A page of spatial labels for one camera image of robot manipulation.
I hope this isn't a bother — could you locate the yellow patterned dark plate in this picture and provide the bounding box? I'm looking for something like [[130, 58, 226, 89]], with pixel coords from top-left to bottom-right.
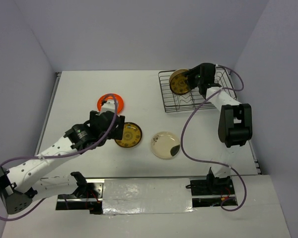
[[115, 122, 143, 148]]

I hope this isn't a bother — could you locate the orange plate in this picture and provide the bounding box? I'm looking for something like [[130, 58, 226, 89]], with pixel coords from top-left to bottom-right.
[[97, 93, 124, 114]]

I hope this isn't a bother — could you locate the cream plate with black spot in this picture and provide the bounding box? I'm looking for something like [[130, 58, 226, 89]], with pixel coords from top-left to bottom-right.
[[150, 131, 180, 160]]

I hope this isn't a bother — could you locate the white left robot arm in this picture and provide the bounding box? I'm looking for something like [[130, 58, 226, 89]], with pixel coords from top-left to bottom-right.
[[0, 111, 125, 215]]

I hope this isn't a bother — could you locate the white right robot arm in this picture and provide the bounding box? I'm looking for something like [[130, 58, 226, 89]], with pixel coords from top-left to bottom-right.
[[183, 63, 253, 194]]

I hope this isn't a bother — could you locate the silver tape covered panel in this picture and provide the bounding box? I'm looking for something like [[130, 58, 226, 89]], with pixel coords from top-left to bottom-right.
[[102, 178, 193, 215]]

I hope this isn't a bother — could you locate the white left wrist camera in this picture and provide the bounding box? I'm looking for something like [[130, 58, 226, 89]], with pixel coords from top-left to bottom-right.
[[100, 99, 116, 113]]

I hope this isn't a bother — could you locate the grey wire dish rack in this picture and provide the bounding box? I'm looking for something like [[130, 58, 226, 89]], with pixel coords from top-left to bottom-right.
[[158, 67, 233, 113]]

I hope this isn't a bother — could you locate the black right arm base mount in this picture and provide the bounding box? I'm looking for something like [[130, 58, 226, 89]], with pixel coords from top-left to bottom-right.
[[186, 177, 234, 196]]

